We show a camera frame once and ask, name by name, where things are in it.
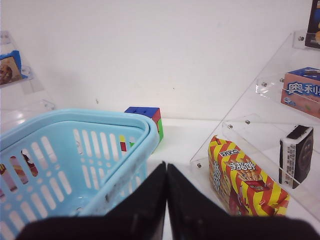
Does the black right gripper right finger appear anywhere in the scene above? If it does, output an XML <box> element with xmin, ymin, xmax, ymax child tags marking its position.
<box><xmin>166</xmin><ymin>163</ymin><xmax>320</xmax><ymax>240</ymax></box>

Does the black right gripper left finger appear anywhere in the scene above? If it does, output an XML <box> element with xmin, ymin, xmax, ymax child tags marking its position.
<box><xmin>17</xmin><ymin>162</ymin><xmax>167</xmax><ymax>240</ymax></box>

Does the light blue plastic basket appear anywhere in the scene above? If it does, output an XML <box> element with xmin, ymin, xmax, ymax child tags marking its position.
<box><xmin>0</xmin><ymin>109</ymin><xmax>159</xmax><ymax>240</ymax></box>

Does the black white tissue pack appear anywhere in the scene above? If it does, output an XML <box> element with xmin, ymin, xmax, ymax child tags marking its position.
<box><xmin>278</xmin><ymin>125</ymin><xmax>314</xmax><ymax>189</ymax></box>

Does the red yellow striped snack bag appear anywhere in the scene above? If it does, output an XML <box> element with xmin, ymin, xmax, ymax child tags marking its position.
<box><xmin>208</xmin><ymin>136</ymin><xmax>290</xmax><ymax>217</ymax></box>

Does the multicolour puzzle cube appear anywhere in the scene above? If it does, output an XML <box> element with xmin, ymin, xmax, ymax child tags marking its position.
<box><xmin>124</xmin><ymin>106</ymin><xmax>164</xmax><ymax>143</ymax></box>

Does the clear acrylic right shelf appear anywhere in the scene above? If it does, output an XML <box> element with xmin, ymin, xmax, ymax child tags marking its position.
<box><xmin>190</xmin><ymin>30</ymin><xmax>320</xmax><ymax>230</ymax></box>

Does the clear acrylic shelf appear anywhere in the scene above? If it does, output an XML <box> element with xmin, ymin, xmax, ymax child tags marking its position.
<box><xmin>0</xmin><ymin>30</ymin><xmax>56</xmax><ymax>131</ymax></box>
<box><xmin>190</xmin><ymin>30</ymin><xmax>320</xmax><ymax>230</ymax></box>

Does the pink fruit snack bag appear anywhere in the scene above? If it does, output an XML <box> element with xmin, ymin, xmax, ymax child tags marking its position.
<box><xmin>0</xmin><ymin>148</ymin><xmax>39</xmax><ymax>192</ymax></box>

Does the clear acrylic left shelf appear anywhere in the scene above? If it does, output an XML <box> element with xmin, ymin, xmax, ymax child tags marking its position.
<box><xmin>0</xmin><ymin>30</ymin><xmax>56</xmax><ymax>131</ymax></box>

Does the blue orange Oreo box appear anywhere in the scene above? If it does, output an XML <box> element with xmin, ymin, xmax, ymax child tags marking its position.
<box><xmin>280</xmin><ymin>67</ymin><xmax>320</xmax><ymax>118</ymax></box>

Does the blue cookie bag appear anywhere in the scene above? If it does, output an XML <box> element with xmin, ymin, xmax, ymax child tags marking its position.
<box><xmin>0</xmin><ymin>50</ymin><xmax>27</xmax><ymax>86</ymax></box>

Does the black biscuit box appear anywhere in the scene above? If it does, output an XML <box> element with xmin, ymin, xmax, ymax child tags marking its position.
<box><xmin>304</xmin><ymin>0</ymin><xmax>320</xmax><ymax>49</ymax></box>

